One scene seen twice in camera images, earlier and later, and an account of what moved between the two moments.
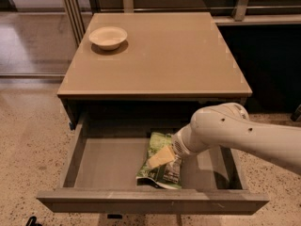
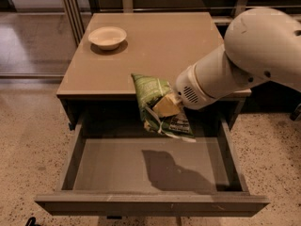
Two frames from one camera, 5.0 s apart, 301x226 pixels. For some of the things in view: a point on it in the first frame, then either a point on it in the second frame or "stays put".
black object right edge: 297,114 stays put
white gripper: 179,146 -> 187,89
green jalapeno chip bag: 166,174 -> 147,90
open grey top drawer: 104,158 stays put
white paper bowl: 108,38 stays put
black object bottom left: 32,221 stays put
